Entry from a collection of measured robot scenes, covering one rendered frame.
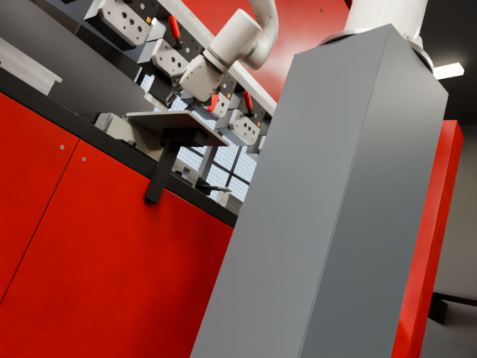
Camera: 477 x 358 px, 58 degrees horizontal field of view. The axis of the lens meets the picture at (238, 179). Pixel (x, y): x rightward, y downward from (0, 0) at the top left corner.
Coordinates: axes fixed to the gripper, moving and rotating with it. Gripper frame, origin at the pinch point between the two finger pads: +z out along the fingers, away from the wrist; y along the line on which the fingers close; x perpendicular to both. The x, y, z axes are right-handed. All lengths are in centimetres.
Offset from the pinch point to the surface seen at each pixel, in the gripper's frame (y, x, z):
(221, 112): -21.7, -18.7, -1.3
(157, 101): 1.7, -11.5, 6.2
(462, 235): -405, -150, -15
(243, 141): -38.6, -21.7, 3.7
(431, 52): -264, -234, -121
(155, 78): 6.1, -13.5, 1.1
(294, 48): -46, -54, -34
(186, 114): 4.0, 16.8, -3.8
